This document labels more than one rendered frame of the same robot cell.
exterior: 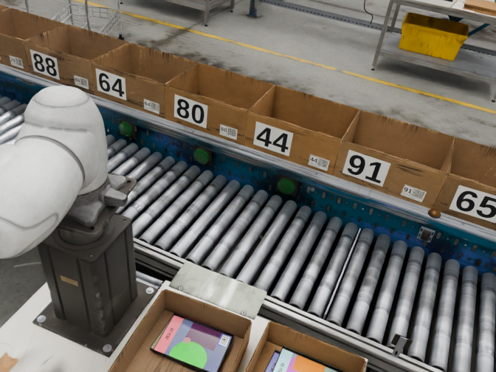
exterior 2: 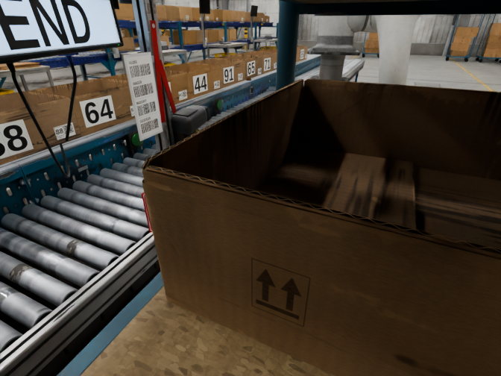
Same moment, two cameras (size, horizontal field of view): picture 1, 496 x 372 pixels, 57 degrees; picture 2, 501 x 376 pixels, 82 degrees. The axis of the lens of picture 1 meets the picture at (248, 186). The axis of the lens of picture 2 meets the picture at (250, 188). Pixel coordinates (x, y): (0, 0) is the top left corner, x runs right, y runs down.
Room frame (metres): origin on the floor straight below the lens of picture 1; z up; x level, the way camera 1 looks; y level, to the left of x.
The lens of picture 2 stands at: (1.11, 1.88, 1.30)
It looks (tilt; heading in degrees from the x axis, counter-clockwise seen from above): 30 degrees down; 274
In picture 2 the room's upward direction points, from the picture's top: straight up
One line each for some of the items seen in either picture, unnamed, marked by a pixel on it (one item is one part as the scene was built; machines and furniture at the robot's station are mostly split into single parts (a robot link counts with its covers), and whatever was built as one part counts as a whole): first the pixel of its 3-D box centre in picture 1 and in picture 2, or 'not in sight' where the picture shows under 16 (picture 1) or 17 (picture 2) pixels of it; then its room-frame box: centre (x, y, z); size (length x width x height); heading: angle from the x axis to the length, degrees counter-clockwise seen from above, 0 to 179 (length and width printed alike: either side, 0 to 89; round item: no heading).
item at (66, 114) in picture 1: (66, 138); (341, 7); (0.83, 0.41, 1.37); 0.18 x 0.16 x 0.22; 178
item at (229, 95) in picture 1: (220, 102); (149, 89); (1.84, 0.17, 0.96); 0.39 x 0.29 x 0.17; 69
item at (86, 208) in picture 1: (83, 187); (334, 43); (0.84, 0.39, 1.23); 0.22 x 0.18 x 0.06; 80
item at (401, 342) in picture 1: (398, 348); not in sight; (0.81, -0.50, 0.78); 0.05 x 0.01 x 0.11; 69
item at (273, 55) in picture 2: not in sight; (256, 62); (1.28, -1.29, 0.96); 0.39 x 0.29 x 0.17; 69
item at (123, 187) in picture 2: not in sight; (134, 192); (1.64, 0.93, 0.72); 0.52 x 0.05 x 0.05; 159
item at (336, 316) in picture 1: (352, 274); not in sight; (1.13, -0.41, 0.72); 0.52 x 0.05 x 0.05; 159
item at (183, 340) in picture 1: (194, 343); not in sight; (0.75, 0.10, 0.78); 0.19 x 0.14 x 0.02; 75
